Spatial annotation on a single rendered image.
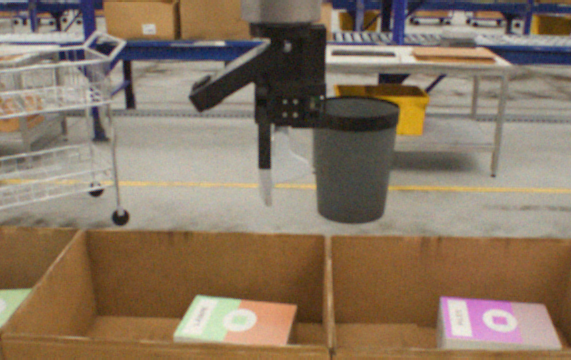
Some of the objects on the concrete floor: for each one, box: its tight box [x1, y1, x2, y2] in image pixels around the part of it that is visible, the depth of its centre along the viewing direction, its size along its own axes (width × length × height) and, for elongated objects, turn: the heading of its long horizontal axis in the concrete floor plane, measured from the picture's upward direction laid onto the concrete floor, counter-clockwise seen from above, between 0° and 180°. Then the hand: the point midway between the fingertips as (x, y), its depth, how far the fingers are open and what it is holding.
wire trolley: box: [0, 31, 130, 226], centre depth 323 cm, size 107×56×103 cm, turn 122°
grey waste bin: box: [312, 95, 400, 224], centre depth 352 cm, size 50×50×64 cm
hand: (262, 186), depth 75 cm, fingers open, 5 cm apart
